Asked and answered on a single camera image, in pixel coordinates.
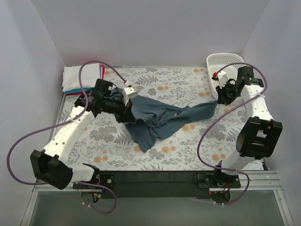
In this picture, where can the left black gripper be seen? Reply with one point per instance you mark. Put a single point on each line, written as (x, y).
(127, 112)

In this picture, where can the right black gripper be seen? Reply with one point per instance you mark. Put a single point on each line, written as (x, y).
(224, 95)

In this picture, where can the blue grey t shirt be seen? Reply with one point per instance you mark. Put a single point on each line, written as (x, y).
(157, 120)

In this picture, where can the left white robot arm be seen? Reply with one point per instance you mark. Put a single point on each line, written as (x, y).
(50, 164)

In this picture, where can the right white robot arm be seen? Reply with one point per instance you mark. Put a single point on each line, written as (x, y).
(260, 133)

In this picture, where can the teal folded t shirt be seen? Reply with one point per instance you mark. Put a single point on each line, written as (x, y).
(75, 91)

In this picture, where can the red folded t shirt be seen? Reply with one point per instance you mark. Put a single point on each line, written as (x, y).
(102, 71)

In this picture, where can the white folded t shirt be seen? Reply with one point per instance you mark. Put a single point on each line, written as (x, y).
(75, 77)

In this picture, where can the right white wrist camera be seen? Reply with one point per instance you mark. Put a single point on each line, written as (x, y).
(220, 77)

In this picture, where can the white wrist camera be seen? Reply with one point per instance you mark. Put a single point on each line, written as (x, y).
(128, 93)
(220, 77)

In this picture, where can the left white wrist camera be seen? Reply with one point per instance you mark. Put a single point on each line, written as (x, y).
(128, 93)

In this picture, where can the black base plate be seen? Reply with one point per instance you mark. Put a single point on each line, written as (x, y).
(157, 191)

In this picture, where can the aluminium frame rail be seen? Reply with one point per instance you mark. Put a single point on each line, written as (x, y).
(267, 180)

